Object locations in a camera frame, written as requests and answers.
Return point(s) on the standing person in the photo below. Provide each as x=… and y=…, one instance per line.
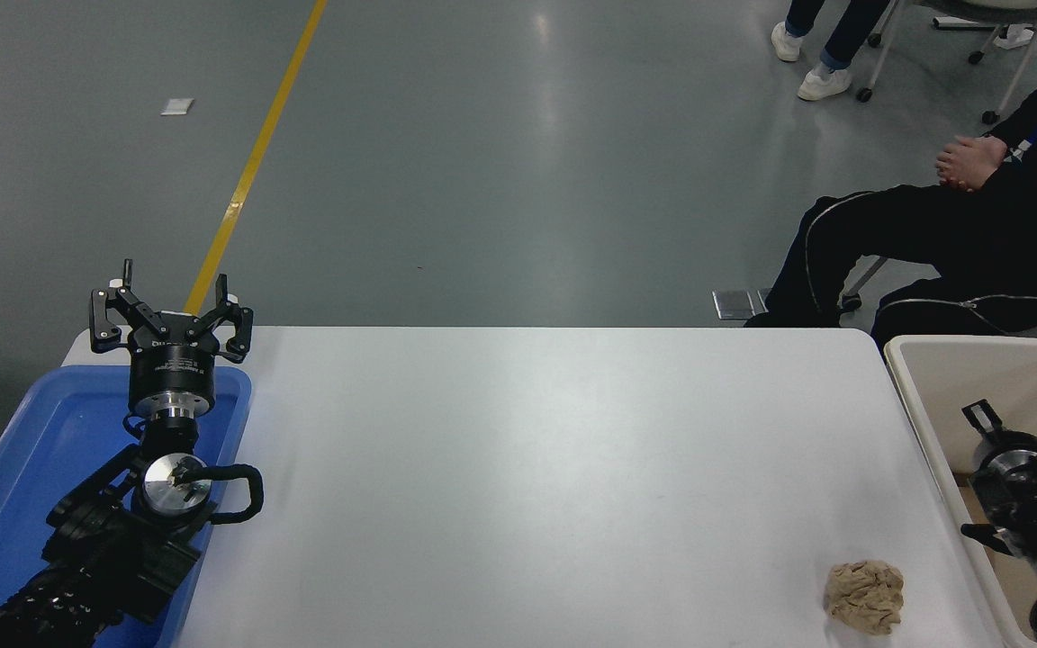
x=847, y=36

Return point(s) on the seated person's right hand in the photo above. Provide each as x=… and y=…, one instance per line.
x=982, y=155

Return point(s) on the seated person's chair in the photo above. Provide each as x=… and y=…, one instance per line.
x=865, y=277

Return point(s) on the seated person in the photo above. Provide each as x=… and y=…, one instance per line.
x=924, y=234

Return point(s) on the blue plastic tray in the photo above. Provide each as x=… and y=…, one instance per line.
x=41, y=432

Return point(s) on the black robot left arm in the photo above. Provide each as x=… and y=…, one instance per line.
x=95, y=549

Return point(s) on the tan paper ball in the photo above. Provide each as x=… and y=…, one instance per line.
x=862, y=596

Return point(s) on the large pale plastic bin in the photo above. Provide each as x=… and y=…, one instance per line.
x=951, y=378

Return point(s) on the large metal floor plate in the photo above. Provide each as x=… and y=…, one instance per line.
x=734, y=304

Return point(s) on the seated person's left hand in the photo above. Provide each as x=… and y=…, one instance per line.
x=955, y=175

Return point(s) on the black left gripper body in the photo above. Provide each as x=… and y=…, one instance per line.
x=172, y=367

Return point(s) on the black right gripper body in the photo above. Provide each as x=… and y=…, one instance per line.
x=1014, y=439

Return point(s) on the small metal floor plate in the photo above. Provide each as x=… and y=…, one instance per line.
x=763, y=299

